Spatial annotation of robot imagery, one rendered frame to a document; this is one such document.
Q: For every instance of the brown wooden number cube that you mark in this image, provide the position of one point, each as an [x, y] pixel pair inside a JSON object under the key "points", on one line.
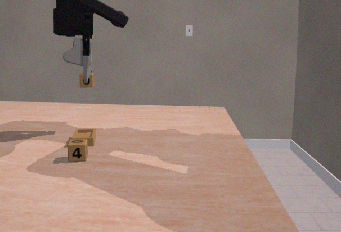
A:
{"points": [[77, 150], [90, 82]]}

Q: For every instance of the brown wooden tray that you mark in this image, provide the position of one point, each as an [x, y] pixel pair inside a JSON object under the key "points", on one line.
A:
{"points": [[89, 134]]}

